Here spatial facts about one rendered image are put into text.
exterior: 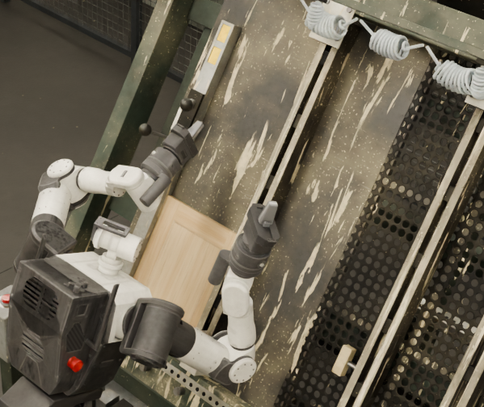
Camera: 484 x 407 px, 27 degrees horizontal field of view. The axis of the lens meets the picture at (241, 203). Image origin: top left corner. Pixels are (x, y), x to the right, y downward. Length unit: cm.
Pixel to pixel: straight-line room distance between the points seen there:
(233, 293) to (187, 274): 57
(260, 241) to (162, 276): 77
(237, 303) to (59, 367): 45
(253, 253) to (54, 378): 57
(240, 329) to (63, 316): 45
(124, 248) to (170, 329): 24
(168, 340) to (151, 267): 67
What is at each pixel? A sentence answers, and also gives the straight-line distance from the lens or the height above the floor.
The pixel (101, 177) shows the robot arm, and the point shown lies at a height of 141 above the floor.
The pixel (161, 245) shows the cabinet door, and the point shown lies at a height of 112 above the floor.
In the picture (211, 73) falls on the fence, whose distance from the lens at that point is 300.
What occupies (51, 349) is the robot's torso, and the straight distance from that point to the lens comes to 248.
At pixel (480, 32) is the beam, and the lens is 257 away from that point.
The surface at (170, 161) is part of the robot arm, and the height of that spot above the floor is 149.
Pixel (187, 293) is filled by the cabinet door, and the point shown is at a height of 104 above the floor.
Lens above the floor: 293
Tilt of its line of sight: 34 degrees down
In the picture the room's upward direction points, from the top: 4 degrees clockwise
